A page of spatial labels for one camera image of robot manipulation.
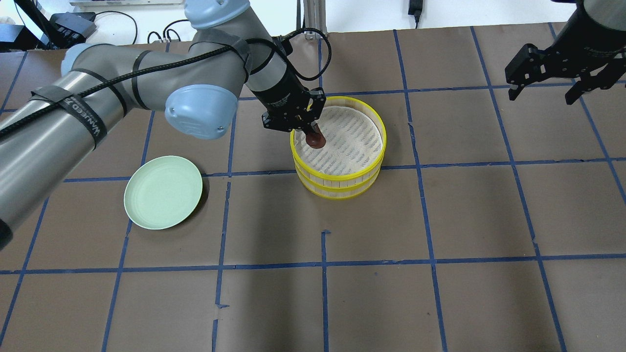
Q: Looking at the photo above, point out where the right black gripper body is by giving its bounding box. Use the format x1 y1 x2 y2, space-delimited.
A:
505 10 625 91

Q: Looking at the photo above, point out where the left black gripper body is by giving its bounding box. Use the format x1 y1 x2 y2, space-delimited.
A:
247 63 326 133

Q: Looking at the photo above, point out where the brown bun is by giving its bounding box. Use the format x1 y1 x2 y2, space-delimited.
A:
305 126 326 149

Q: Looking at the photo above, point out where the yellow steamer layer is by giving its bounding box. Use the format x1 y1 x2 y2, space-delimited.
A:
295 163 381 200
289 96 387 188

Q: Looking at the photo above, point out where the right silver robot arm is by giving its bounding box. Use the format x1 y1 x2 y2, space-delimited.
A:
505 0 626 105

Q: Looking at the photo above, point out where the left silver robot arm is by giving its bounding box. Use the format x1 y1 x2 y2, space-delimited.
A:
0 0 326 247

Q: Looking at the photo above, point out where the light green plate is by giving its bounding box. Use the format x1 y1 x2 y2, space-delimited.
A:
123 155 203 230

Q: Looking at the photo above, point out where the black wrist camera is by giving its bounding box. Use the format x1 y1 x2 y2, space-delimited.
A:
272 35 293 57

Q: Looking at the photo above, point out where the aluminium frame post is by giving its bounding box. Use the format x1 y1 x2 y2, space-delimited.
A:
300 0 328 36

